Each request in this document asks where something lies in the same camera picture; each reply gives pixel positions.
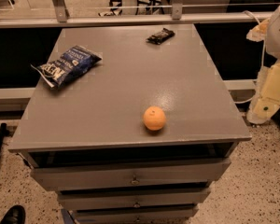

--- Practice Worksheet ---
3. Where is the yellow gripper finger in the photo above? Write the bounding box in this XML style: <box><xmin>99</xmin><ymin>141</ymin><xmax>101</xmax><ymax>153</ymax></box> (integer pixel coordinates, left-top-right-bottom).
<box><xmin>246</xmin><ymin>19</ymin><xmax>269</xmax><ymax>42</ymax></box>
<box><xmin>246</xmin><ymin>61</ymin><xmax>280</xmax><ymax>124</ymax></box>

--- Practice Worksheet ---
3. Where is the orange fruit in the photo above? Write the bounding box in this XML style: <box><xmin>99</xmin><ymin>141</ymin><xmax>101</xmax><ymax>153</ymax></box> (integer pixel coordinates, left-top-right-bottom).
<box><xmin>143</xmin><ymin>106</ymin><xmax>166</xmax><ymax>131</ymax></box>

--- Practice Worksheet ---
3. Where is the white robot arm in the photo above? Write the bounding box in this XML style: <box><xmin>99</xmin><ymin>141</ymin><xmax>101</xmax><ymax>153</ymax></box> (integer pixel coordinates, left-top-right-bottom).
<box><xmin>246</xmin><ymin>6</ymin><xmax>280</xmax><ymax>124</ymax></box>

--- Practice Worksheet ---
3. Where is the black rxbar chocolate bar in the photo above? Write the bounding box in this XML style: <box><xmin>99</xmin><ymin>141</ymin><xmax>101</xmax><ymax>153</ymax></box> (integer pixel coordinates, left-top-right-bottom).
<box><xmin>147</xmin><ymin>28</ymin><xmax>175</xmax><ymax>45</ymax></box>

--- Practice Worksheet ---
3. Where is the top grey drawer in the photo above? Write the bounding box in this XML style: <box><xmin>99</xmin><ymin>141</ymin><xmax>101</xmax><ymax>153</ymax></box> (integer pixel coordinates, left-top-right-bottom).
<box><xmin>32</xmin><ymin>158</ymin><xmax>231</xmax><ymax>190</ymax></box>

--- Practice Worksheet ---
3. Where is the grey drawer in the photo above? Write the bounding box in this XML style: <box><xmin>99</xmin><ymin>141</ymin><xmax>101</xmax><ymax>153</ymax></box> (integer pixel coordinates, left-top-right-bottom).
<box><xmin>58</xmin><ymin>188</ymin><xmax>210</xmax><ymax>210</ymax></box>
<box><xmin>32</xmin><ymin>158</ymin><xmax>231</xmax><ymax>190</ymax></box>
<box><xmin>75</xmin><ymin>206</ymin><xmax>198</xmax><ymax>224</ymax></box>

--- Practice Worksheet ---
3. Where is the grey drawer cabinet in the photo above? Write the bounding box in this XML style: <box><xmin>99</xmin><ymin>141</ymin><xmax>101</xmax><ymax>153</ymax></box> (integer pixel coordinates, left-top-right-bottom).
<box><xmin>9</xmin><ymin>24</ymin><xmax>250</xmax><ymax>217</ymax></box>

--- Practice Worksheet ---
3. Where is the bottom grey drawer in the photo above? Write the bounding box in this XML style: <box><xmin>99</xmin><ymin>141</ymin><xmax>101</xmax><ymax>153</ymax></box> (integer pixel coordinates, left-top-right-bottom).
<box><xmin>75</xmin><ymin>206</ymin><xmax>198</xmax><ymax>224</ymax></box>

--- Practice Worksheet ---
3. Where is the middle grey drawer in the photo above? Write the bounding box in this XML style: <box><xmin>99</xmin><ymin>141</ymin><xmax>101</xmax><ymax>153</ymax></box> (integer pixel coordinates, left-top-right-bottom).
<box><xmin>58</xmin><ymin>188</ymin><xmax>210</xmax><ymax>210</ymax></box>

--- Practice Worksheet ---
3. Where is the blue chip bag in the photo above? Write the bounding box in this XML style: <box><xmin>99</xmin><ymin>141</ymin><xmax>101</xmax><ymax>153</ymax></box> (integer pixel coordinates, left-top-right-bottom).
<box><xmin>33</xmin><ymin>46</ymin><xmax>102</xmax><ymax>88</ymax></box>

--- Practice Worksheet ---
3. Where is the grey metal railing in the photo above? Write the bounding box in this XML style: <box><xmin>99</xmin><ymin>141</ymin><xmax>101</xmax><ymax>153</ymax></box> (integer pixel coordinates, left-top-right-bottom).
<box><xmin>0</xmin><ymin>0</ymin><xmax>280</xmax><ymax>28</ymax></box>

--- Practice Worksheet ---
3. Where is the black shoe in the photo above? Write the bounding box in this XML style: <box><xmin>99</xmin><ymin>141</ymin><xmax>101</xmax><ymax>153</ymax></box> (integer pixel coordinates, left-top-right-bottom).
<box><xmin>0</xmin><ymin>205</ymin><xmax>26</xmax><ymax>224</ymax></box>

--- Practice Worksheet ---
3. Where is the white cable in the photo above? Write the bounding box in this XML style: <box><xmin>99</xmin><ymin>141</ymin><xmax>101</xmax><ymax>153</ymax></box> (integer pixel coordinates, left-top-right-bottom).
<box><xmin>233</xmin><ymin>10</ymin><xmax>267</xmax><ymax>105</ymax></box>

